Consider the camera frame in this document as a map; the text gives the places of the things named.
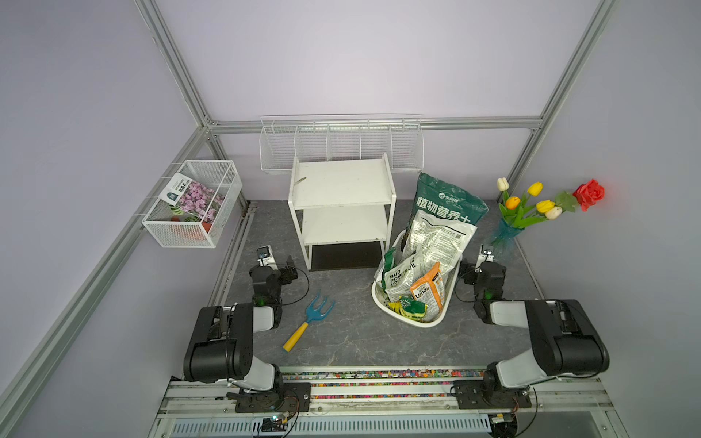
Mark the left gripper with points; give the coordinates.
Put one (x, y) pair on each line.
(283, 272)

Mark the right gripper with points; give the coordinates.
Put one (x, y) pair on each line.
(469, 273)

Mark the orange packet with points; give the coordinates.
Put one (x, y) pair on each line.
(430, 289)

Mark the white fertilizer bag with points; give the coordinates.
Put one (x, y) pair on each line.
(437, 240)

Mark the green yellow packet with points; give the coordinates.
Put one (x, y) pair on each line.
(409, 308)

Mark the black rose soil bag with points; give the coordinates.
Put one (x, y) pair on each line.
(397, 282)

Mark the white green small bag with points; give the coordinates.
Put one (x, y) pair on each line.
(389, 261)

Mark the tall green soil bag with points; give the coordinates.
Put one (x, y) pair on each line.
(447, 201)

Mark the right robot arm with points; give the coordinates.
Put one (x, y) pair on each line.
(563, 340)

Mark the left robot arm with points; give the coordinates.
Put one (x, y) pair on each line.
(221, 345)

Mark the white three-tier shelf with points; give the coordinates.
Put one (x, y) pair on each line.
(342, 208)

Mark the blue yellow garden fork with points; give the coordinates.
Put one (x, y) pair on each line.
(316, 311)

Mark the tulip bouquet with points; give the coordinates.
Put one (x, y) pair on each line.
(520, 212)

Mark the white perforated plastic basket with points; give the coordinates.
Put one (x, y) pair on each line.
(381, 301)

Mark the purple flower seed packet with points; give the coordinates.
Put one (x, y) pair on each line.
(192, 200)

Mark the red artificial rose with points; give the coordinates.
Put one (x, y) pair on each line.
(589, 194)

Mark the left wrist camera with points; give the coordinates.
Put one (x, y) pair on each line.
(265, 256)

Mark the white wire cube basket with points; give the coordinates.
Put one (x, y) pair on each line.
(170, 231)

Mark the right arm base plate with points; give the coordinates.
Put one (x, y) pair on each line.
(490, 395)

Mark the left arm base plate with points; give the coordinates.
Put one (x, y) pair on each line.
(274, 397)

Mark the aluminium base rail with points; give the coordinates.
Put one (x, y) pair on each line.
(390, 401)

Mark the white wire wall rack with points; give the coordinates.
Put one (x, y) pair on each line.
(281, 142)

